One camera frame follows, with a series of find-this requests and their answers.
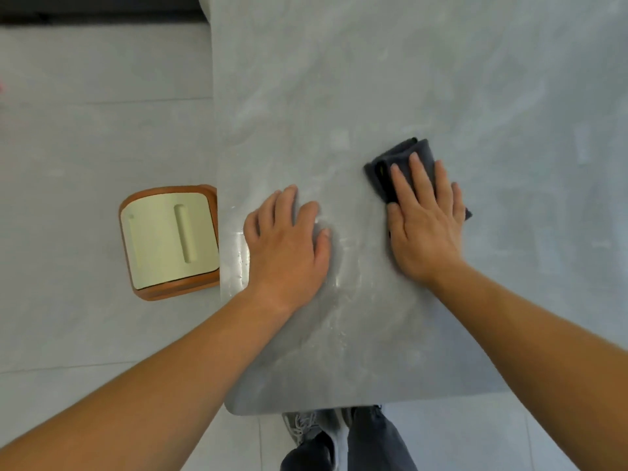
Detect person's right forearm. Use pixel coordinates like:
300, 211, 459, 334
425, 260, 628, 471

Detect dark grey jeans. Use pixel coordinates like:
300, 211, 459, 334
280, 405, 419, 471

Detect brown stool with cream seat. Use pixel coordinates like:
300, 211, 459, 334
118, 184, 221, 302

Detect grey sneaker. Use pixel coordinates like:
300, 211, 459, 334
282, 410, 345, 471

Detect dark grey cleaning cloth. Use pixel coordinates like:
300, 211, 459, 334
363, 137, 473, 221

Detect black furniture base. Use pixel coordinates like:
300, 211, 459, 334
0, 0, 209, 26

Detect person's left forearm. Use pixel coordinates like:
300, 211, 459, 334
0, 289, 295, 471

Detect person's right hand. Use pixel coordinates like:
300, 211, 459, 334
386, 152, 467, 290

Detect person's left hand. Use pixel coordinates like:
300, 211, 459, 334
243, 184, 332, 314

